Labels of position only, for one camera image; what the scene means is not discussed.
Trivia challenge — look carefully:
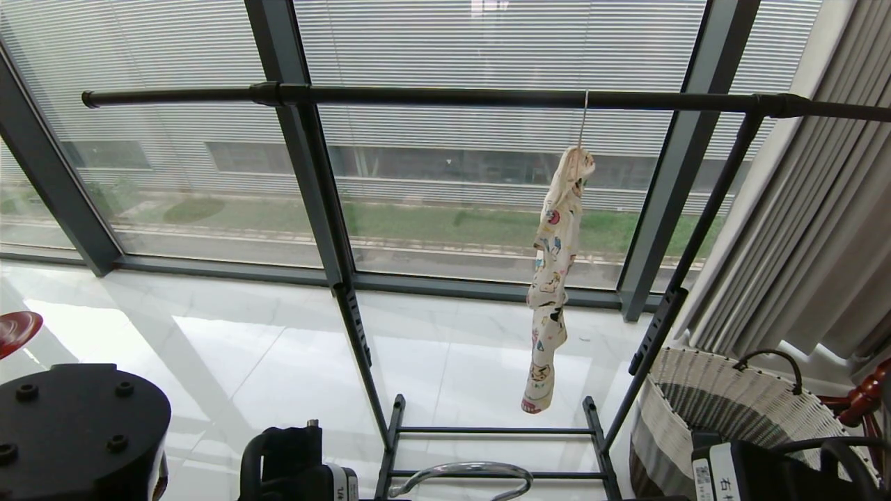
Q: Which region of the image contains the cream printed garment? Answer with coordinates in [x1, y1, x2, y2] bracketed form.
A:
[522, 146, 597, 415]

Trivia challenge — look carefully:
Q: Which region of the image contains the pink clothes hanger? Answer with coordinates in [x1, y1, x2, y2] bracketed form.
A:
[576, 89, 592, 157]
[388, 461, 534, 501]

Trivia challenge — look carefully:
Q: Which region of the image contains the black clothes rack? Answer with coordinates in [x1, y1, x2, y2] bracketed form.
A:
[81, 82, 891, 501]

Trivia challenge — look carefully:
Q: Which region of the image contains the white laundry basket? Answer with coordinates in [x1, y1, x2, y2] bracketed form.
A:
[630, 346, 881, 501]

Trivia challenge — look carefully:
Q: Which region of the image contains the window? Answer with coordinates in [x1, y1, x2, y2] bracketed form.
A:
[0, 0, 822, 321]

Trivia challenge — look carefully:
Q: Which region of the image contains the beige curtain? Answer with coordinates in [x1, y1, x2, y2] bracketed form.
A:
[672, 0, 891, 380]

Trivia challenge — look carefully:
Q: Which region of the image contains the red round wooden stand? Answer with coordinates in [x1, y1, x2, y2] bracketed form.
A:
[0, 311, 44, 360]

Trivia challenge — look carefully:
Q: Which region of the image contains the brown wooden stand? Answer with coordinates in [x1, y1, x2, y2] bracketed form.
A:
[818, 358, 891, 488]

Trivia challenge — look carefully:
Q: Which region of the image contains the black cable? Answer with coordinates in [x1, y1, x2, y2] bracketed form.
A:
[239, 426, 286, 501]
[773, 436, 885, 501]

